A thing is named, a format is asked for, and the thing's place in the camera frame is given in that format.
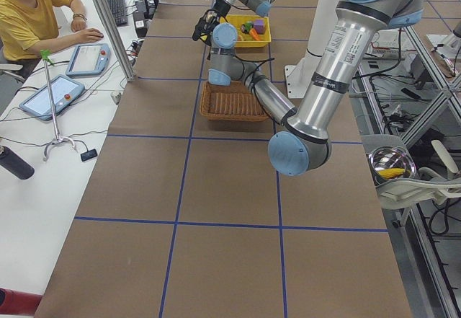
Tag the small black usb hub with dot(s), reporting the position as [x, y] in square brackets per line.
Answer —
[88, 154]

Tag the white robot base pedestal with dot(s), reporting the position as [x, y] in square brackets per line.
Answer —
[298, 77]

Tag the upper teach pendant tablet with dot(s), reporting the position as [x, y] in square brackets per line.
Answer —
[88, 60]

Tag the clear yellowish tape roll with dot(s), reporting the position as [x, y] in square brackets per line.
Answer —
[211, 22]

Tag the yellow woven basket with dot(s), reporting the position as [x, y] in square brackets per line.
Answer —
[259, 42]

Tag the metal stand with green clip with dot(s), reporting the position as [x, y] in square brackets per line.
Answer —
[58, 138]

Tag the steel bowl with corn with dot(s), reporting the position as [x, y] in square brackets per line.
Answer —
[389, 163]

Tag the aluminium frame post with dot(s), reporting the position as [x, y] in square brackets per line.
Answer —
[118, 47]

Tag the person in yellow shirt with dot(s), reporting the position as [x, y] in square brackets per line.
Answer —
[29, 26]

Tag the brown wicker basket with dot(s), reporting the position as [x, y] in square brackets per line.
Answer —
[233, 103]

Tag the purple foam block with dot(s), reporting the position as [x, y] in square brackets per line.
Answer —
[259, 26]

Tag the black keyboard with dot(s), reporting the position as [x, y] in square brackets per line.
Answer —
[118, 9]

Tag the black water bottle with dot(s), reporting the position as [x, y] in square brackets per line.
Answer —
[15, 164]

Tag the person's right hand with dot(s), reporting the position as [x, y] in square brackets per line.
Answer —
[89, 35]

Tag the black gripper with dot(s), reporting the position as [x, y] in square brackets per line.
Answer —
[220, 9]

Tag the orange toy carrot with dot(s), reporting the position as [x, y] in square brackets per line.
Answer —
[249, 29]

